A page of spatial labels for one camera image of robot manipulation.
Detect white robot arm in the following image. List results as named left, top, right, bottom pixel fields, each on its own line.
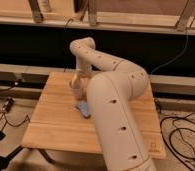
left=70, top=37, right=156, bottom=171

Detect blue sponge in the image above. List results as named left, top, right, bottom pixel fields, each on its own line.
left=76, top=101, right=91, bottom=118

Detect wooden table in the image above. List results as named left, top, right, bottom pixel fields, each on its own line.
left=22, top=72, right=166, bottom=159

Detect black power adapter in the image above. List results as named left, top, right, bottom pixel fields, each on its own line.
left=3, top=98, right=14, bottom=112

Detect hanging black cable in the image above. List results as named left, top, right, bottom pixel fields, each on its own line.
left=62, top=18, right=75, bottom=73

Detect black cable on floor left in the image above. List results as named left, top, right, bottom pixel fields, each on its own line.
left=0, top=108, right=31, bottom=129

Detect black cables on floor right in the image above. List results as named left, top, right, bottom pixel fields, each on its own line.
left=154, top=99, right=195, bottom=171

